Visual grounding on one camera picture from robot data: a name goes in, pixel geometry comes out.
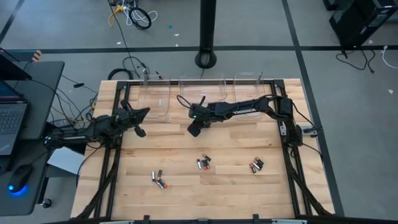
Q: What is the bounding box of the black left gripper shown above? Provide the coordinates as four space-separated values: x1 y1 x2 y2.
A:
117 99 151 138

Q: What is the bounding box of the clear plastic bin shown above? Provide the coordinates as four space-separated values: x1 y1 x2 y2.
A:
138 74 171 119
178 74 228 109
233 72 270 121

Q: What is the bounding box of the black desk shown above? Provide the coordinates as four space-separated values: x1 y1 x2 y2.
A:
0 60 65 217

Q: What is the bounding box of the grey black clamp device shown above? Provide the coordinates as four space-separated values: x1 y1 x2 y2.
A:
302 124 319 138

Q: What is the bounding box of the grey open laptop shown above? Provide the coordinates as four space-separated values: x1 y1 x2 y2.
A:
0 80 30 156

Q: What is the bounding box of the black computer mouse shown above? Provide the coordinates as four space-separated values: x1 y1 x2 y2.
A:
7 164 34 195

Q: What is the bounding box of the black laptop lid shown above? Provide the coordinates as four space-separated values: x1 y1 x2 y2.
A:
0 47 33 82

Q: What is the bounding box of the black computer tower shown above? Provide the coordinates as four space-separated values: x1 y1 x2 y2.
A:
328 0 398 49

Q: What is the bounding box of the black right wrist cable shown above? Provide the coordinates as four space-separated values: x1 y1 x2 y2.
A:
176 94 193 110

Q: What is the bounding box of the black aluminium table frame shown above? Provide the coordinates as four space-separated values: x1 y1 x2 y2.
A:
70 79 336 224

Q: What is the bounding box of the thick black cable coil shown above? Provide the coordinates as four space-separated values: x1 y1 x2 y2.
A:
107 67 135 81

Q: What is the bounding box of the black cable with plug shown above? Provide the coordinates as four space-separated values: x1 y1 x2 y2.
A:
60 74 100 95

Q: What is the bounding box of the long black cable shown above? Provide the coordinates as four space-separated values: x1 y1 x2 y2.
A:
107 0 141 78

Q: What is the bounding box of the black camera stand pole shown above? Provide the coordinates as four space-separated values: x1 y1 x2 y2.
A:
195 0 218 70

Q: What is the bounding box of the black coiled cable ring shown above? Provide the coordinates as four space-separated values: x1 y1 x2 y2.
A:
128 6 152 30

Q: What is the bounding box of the white cable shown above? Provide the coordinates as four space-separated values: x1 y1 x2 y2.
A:
123 1 159 27
381 45 398 70

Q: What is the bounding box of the yellow cable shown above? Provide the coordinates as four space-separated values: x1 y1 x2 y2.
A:
107 4 125 28

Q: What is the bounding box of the black floor cable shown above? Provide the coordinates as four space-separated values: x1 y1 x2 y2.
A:
335 49 376 75

